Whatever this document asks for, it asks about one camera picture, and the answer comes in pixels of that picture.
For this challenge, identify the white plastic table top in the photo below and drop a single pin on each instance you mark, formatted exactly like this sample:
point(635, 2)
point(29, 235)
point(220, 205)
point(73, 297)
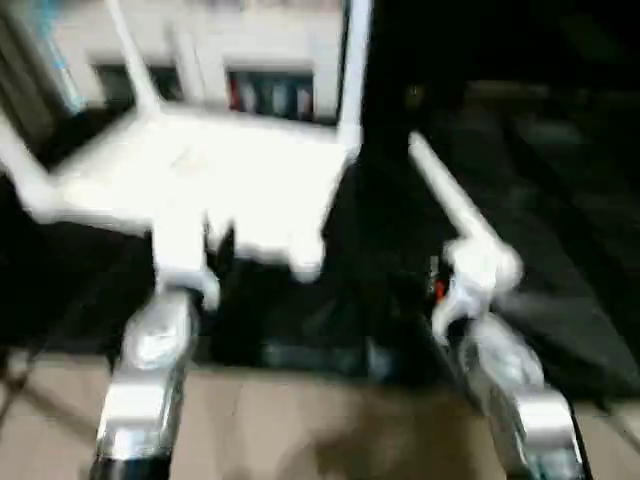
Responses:
point(200, 170)

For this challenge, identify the white plastic table leg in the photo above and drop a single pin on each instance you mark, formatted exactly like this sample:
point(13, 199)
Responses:
point(132, 60)
point(22, 170)
point(450, 195)
point(356, 70)

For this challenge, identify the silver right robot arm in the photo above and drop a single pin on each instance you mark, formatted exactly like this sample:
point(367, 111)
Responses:
point(515, 390)

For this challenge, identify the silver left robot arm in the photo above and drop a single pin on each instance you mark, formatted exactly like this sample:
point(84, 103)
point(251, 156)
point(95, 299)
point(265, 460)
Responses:
point(150, 370)

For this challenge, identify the black table mat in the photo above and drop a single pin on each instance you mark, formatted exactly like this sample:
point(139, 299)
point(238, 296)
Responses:
point(560, 250)

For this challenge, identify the white glass door cabinet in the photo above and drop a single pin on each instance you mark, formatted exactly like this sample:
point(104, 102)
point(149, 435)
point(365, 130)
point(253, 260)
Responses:
point(210, 40)

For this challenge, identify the light blue background object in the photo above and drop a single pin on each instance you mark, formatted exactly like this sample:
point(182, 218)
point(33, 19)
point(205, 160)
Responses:
point(58, 50)

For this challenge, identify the grey curtain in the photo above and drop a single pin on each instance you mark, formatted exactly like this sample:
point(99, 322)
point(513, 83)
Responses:
point(20, 70)

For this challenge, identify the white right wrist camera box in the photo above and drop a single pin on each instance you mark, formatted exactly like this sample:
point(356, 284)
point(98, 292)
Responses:
point(480, 275)

